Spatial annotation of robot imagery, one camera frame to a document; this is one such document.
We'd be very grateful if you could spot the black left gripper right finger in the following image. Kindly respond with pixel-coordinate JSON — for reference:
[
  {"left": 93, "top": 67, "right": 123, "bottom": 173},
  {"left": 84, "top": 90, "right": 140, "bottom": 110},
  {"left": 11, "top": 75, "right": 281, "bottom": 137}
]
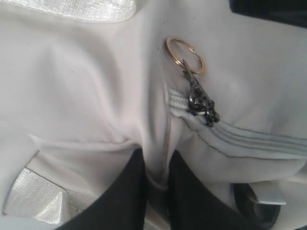
[{"left": 168, "top": 151, "right": 271, "bottom": 230}]

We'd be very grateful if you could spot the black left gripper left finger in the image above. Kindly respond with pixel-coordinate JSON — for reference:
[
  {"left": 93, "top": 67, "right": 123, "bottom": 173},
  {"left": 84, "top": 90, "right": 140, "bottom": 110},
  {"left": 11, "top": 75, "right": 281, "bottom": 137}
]
[{"left": 63, "top": 149, "right": 146, "bottom": 230}]

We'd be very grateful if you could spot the dark metal zipper pull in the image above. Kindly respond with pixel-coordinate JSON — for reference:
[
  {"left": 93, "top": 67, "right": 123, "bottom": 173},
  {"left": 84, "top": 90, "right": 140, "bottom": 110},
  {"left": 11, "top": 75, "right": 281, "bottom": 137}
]
[{"left": 183, "top": 60, "right": 220, "bottom": 127}]

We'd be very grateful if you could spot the cream white duffel bag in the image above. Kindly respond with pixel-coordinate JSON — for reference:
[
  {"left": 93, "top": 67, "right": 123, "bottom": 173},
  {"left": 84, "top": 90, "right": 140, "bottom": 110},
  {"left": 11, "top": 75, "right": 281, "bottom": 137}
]
[{"left": 0, "top": 0, "right": 307, "bottom": 230}]

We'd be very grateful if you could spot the gold key ring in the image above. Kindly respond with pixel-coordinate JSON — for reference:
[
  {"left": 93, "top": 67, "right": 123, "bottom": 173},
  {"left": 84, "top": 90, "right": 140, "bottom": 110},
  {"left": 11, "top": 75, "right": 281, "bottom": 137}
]
[{"left": 166, "top": 35, "right": 206, "bottom": 75}]

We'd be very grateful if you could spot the black plastic D-ring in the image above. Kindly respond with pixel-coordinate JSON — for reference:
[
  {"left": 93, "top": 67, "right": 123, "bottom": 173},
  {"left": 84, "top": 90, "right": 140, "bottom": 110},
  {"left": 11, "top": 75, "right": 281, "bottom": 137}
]
[{"left": 232, "top": 183, "right": 281, "bottom": 227}]

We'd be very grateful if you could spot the black table frame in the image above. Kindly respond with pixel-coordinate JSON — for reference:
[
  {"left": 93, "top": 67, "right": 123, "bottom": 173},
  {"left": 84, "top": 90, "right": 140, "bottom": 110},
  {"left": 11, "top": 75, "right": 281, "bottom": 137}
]
[{"left": 229, "top": 0, "right": 307, "bottom": 28}]

